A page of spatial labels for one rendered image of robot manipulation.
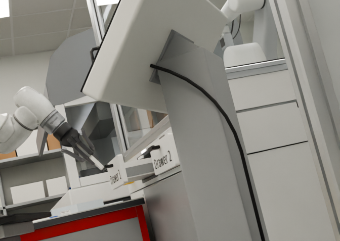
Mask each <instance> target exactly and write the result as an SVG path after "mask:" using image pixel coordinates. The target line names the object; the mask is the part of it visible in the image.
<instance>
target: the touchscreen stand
mask: <svg viewBox="0 0 340 241"><path fill-rule="evenodd" d="M156 65H157V66H159V67H163V68H166V69H169V70H172V71H174V72H176V73H178V74H180V75H182V76H185V77H187V78H188V79H190V80H191V81H193V82H194V83H196V84H197V85H199V86H200V87H202V88H203V89H204V90H205V91H206V92H207V93H209V94H210V95H211V96H212V97H213V98H214V99H215V100H216V101H217V102H218V104H219V105H220V106H221V108H222V109H223V110H224V111H225V113H226V114H227V115H228V117H229V119H230V121H231V123H232V125H233V127H234V128H235V130H236V132H237V135H238V138H239V141H240V144H241V146H242V149H243V153H244V157H245V161H246V165H247V169H248V173H249V177H250V181H251V186H252V190H253V194H254V198H255V201H256V205H257V209H258V213H259V217H260V221H261V225H262V229H263V233H264V237H265V241H269V237H268V233H267V229H266V225H265V221H264V218H263V214H262V210H261V206H260V202H259V198H258V194H257V190H256V186H255V183H254V180H253V176H252V172H251V168H250V164H249V160H248V156H247V153H246V149H245V145H244V141H243V137H242V133H241V129H240V126H239V122H238V118H237V114H236V110H235V106H234V102H233V99H232V95H231V91H230V87H229V83H228V79H227V75H226V71H225V67H224V63H223V60H222V58H221V57H219V56H217V55H215V54H214V53H212V52H210V51H209V50H207V49H205V48H203V47H199V48H197V49H194V50H191V51H188V52H185V53H182V54H179V55H176V56H173V57H170V58H167V59H164V60H161V61H159V62H157V63H156ZM157 71H158V75H159V79H160V84H161V88H162V92H163V96H164V100H165V104H166V109H167V113H168V117H169V121H170V124H171V128H172V133H173V137H174V141H175V145H176V149H177V153H178V158H179V162H180V166H181V170H182V175H183V179H184V183H185V187H186V192H187V196H188V200H189V204H190V208H191V212H192V217H193V221H194V225H195V229H196V233H197V237H198V241H262V240H261V236H260V232H259V228H258V224H257V220H256V216H255V213H254V209H253V205H252V201H251V197H250V193H249V189H248V184H247V180H246V176H245V172H244V168H243V164H242V159H241V155H240V151H239V149H238V146H237V143H236V140H235V137H234V134H233V132H232V130H231V129H230V127H229V125H228V123H227V121H226V119H225V117H224V116H223V115H222V113H221V112H220V111H219V109H218V108H217V107H216V106H215V104H214V103H213V102H212V101H211V100H210V99H209V98H208V97H207V96H206V95H204V94H203V93H202V92H201V91H200V90H198V89H197V88H195V87H194V86H192V85H191V84H189V83H188V82H187V81H185V80H182V79H180V78H178V77H176V76H174V75H172V74H170V73H167V72H164V71H161V70H157Z"/></svg>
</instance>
